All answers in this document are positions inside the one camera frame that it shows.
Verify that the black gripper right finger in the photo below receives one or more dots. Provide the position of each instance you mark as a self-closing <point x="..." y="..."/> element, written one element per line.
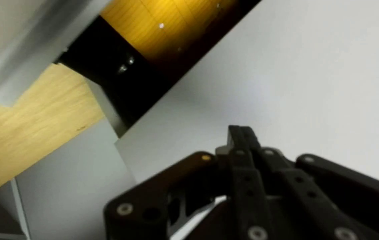
<point x="331" y="195"/>

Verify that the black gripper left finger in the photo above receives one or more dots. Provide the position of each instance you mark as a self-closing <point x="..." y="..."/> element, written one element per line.
<point x="154" y="208"/>

